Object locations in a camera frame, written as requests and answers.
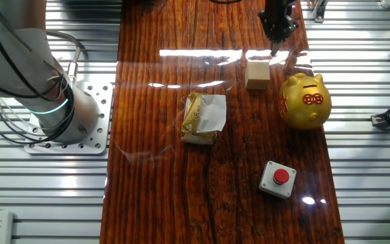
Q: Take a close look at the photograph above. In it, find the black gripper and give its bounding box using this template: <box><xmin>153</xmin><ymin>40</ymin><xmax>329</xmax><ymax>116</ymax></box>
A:
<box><xmin>257</xmin><ymin>0</ymin><xmax>299</xmax><ymax>57</ymax></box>

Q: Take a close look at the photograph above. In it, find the golden piggy bank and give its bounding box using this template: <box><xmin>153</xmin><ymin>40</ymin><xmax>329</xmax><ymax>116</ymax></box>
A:
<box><xmin>278</xmin><ymin>73</ymin><xmax>333</xmax><ymax>131</ymax></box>

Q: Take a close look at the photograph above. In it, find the silver metal stand pole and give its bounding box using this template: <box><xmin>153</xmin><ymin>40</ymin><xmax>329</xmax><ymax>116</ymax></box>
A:
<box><xmin>311</xmin><ymin>0</ymin><xmax>330</xmax><ymax>24</ymax></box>

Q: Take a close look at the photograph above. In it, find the light wooden cube block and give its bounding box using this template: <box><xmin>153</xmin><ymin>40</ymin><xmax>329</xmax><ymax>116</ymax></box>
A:
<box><xmin>244</xmin><ymin>60</ymin><xmax>271</xmax><ymax>91</ymax></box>

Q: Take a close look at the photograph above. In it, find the gold white snack packet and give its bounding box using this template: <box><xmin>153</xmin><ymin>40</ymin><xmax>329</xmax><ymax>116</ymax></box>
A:
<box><xmin>180</xmin><ymin>91</ymin><xmax>228</xmax><ymax>146</ymax></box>

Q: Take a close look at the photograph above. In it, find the grey box red push button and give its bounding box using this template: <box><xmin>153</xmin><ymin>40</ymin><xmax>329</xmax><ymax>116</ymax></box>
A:
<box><xmin>258</xmin><ymin>160</ymin><xmax>297</xmax><ymax>200</ymax></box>

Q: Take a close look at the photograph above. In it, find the grey conduit with metal connector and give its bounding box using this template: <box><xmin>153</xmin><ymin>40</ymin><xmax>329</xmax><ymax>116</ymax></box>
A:
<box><xmin>45</xmin><ymin>30</ymin><xmax>89</xmax><ymax>85</ymax></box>

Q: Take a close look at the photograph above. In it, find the silver perforated base plate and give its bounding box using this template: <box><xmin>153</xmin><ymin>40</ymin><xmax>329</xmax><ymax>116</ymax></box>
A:
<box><xmin>24</xmin><ymin>81</ymin><xmax>114</xmax><ymax>156</ymax></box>

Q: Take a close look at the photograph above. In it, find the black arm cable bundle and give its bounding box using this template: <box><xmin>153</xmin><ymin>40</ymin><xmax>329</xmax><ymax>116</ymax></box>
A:
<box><xmin>0</xmin><ymin>0</ymin><xmax>76</xmax><ymax>146</ymax></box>

